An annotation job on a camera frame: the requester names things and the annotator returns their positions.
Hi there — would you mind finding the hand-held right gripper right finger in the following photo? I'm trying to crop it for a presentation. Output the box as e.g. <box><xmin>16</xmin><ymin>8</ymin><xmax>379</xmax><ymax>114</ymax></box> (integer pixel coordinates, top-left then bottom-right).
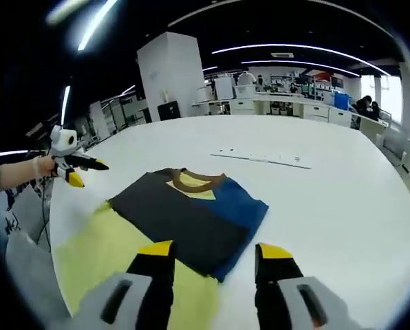
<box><xmin>255</xmin><ymin>242</ymin><xmax>359</xmax><ymax>330</ymax></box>

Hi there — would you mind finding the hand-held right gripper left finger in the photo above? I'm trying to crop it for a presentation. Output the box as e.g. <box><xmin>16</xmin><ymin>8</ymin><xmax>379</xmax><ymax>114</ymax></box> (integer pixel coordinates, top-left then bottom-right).
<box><xmin>74</xmin><ymin>240</ymin><xmax>175</xmax><ymax>330</ymax></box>

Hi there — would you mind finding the yellow grey blue garment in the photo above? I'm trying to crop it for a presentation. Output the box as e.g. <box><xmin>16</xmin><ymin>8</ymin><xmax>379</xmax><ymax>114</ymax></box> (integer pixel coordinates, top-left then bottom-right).
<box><xmin>55</xmin><ymin>167</ymin><xmax>270</xmax><ymax>310</ymax></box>

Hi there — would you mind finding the white template strip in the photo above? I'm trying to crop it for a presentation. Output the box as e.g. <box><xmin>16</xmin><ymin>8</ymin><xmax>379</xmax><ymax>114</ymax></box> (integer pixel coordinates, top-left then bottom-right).
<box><xmin>210</xmin><ymin>148</ymin><xmax>312</xmax><ymax>170</ymax></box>

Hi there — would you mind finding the person's left hand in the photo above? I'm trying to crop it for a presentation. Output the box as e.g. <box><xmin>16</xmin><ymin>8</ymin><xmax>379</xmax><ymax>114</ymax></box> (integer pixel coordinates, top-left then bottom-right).
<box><xmin>32</xmin><ymin>155</ymin><xmax>60</xmax><ymax>179</ymax></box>

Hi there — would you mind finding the metal shelf rack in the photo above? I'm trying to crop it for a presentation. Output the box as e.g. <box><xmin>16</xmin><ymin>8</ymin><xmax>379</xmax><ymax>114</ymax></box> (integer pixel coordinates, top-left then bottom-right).
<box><xmin>87</xmin><ymin>92</ymin><xmax>151</xmax><ymax>138</ymax></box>

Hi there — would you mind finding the black cabinet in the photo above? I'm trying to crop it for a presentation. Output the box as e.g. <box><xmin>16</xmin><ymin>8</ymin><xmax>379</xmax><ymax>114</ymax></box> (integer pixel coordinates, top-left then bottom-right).
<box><xmin>157</xmin><ymin>100</ymin><xmax>181</xmax><ymax>121</ymax></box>

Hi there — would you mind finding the bright ceiling light strip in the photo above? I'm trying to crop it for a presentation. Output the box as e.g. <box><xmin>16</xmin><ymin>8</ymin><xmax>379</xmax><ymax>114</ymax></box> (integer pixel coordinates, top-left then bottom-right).
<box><xmin>77</xmin><ymin>0</ymin><xmax>118</xmax><ymax>52</ymax></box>

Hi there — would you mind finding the white counter with cabinets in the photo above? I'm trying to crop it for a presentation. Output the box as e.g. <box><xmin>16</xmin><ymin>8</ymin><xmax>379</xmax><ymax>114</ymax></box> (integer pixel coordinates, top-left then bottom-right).
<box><xmin>191</xmin><ymin>92</ymin><xmax>354</xmax><ymax>128</ymax></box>

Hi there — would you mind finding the blue storage bin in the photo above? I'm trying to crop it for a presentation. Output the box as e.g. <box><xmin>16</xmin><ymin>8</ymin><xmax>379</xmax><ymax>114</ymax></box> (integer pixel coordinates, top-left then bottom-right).
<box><xmin>334</xmin><ymin>91</ymin><xmax>350</xmax><ymax>110</ymax></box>

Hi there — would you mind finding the long ceiling light strip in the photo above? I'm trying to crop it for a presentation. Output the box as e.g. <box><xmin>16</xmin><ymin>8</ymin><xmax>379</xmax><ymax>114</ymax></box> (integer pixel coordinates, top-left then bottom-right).
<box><xmin>211</xmin><ymin>43</ymin><xmax>391</xmax><ymax>75</ymax></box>

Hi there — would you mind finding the black cable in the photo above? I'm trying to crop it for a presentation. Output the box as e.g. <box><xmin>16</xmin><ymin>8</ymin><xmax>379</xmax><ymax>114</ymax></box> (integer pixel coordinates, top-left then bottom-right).
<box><xmin>39</xmin><ymin>177</ymin><xmax>52</xmax><ymax>254</ymax></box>

